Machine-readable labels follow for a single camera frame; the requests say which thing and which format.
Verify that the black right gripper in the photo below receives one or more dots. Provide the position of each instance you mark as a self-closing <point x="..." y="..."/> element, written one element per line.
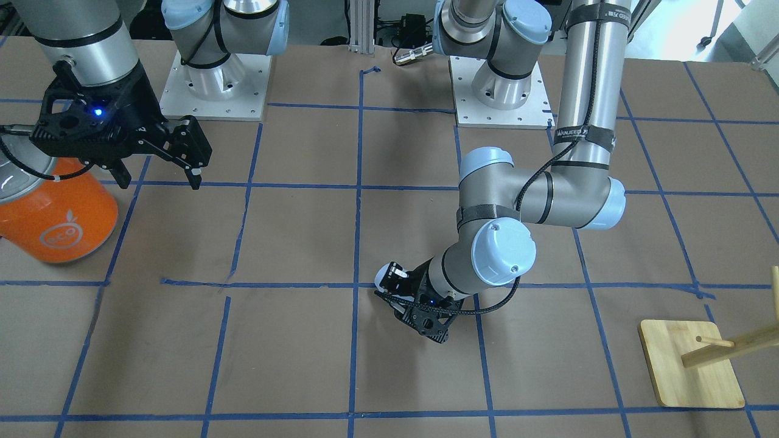
<point x="139" y="108"/>

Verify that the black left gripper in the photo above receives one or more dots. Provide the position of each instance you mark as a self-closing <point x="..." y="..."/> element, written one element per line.
<point x="419" y="279"/>

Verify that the light blue plastic cup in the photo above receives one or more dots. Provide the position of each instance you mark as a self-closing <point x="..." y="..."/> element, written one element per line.
<point x="390" y="278"/>

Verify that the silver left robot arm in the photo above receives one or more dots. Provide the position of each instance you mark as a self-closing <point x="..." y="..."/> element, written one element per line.
<point x="574" y="188"/>

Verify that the orange metal can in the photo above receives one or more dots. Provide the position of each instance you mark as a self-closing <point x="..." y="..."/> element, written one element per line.
<point x="55" y="221"/>

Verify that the wooden mug tree stand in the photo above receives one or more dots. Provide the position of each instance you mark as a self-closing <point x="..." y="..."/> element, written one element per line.
<point x="689" y="364"/>

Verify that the aluminium frame post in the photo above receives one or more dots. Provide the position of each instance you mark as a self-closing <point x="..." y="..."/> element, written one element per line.
<point x="362" y="20"/>

